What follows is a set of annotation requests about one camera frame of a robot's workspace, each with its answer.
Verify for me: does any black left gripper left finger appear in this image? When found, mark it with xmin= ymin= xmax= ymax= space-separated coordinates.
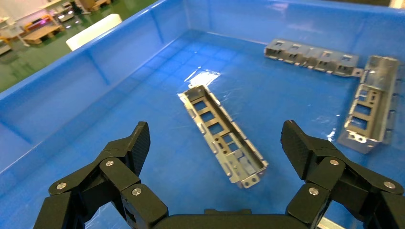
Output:
xmin=33 ymin=121 xmax=169 ymax=229

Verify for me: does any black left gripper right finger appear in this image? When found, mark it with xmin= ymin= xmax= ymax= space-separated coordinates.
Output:
xmin=280 ymin=120 xmax=405 ymax=229

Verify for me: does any metal bracket with square holes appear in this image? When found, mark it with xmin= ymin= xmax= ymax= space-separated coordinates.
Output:
xmin=263 ymin=38 xmax=364 ymax=78
xmin=178 ymin=84 xmax=269 ymax=189
xmin=336 ymin=55 xmax=402 ymax=155

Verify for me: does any blue plastic bin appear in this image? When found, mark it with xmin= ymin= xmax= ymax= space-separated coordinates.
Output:
xmin=0 ymin=0 xmax=405 ymax=229

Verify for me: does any white foam block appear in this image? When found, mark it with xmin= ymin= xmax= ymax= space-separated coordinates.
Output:
xmin=65 ymin=13 xmax=123 ymax=52

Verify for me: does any wooden pallet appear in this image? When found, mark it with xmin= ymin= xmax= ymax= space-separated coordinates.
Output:
xmin=22 ymin=24 xmax=65 ymax=45

